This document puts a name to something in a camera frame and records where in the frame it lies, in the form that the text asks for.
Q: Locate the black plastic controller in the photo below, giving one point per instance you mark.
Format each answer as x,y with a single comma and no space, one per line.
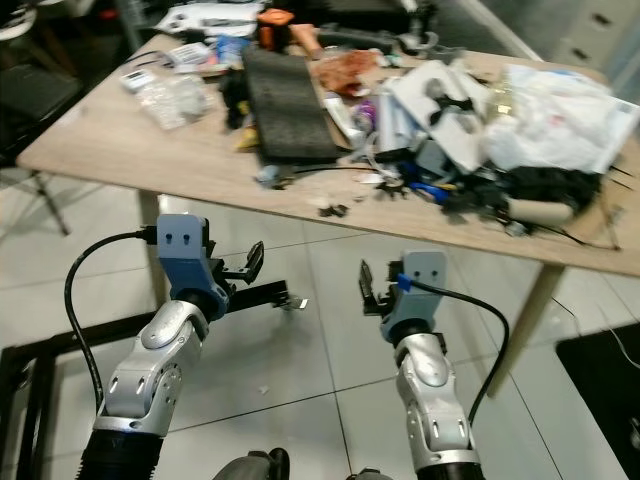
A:
365,38

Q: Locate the yellow crumpled wrapper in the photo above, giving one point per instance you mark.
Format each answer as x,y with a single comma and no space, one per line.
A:
248,140

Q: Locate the robot right leg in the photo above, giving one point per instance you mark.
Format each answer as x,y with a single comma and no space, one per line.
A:
360,475

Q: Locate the black floor mat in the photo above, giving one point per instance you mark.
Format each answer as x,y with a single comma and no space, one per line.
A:
600,400

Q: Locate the robot left leg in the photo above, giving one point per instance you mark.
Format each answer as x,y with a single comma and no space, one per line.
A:
250,468

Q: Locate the white plastic panel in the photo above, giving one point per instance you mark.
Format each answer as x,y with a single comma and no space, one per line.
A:
210,20

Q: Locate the white plastic bag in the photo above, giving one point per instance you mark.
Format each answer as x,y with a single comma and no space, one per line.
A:
560,120

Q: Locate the orange crumpled wrapper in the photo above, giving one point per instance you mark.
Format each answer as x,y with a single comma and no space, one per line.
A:
345,72

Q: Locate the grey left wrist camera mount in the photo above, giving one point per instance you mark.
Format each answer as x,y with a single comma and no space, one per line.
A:
182,250

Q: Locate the blue plastic piece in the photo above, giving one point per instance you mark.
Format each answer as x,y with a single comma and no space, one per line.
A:
425,190

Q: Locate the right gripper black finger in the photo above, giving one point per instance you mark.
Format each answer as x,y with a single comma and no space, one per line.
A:
369,283
393,272

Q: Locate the grey moulded pulp tray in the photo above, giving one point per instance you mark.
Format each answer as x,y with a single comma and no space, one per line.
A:
460,130

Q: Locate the clear crumpled plastic bag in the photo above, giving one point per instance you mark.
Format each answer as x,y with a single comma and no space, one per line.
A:
175,100

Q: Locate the black ribbed foam pad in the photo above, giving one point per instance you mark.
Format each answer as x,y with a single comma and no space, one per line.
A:
285,105

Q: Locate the robot leg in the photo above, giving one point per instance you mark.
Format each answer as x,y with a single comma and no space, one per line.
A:
360,475
250,468

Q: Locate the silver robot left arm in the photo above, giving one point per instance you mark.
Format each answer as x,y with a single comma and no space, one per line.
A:
160,370

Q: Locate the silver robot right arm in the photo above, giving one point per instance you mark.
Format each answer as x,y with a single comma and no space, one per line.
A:
430,400

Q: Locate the black metal cart frame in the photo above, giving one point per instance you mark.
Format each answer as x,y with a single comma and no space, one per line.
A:
260,293

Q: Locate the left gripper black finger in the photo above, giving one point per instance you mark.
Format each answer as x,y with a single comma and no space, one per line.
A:
238,273
256,260

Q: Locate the black plastic clip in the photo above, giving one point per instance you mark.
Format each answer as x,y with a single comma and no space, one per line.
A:
237,100

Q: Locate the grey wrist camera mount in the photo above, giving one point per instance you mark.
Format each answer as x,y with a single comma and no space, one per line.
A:
422,290
182,250

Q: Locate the blue card pack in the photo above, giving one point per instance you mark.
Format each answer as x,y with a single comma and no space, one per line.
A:
232,53

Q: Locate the brown cardboard roll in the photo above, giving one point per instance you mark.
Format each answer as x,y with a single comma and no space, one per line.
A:
540,211

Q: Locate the small black scrap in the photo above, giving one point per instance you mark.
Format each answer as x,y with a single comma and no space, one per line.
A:
335,210

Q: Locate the purple drink can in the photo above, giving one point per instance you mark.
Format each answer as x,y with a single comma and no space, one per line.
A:
366,114

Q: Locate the black chair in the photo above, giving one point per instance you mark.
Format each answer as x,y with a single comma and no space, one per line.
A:
30,95

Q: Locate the small white timer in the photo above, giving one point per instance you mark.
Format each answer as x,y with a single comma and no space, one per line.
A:
137,82

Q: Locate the orange and black tool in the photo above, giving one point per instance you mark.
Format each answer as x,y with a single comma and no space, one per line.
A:
275,28

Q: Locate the grey drawer cabinet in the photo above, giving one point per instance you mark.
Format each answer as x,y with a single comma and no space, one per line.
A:
590,30

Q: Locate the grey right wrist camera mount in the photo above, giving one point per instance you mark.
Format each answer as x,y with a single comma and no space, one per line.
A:
422,290

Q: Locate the light wooden table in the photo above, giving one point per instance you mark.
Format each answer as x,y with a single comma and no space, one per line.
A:
120,150

